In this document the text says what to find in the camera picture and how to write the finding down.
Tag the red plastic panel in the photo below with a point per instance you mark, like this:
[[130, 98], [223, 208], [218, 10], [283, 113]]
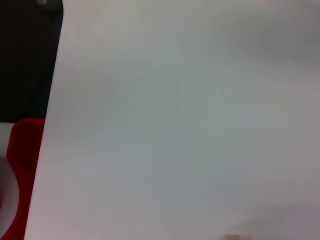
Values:
[[27, 140]]

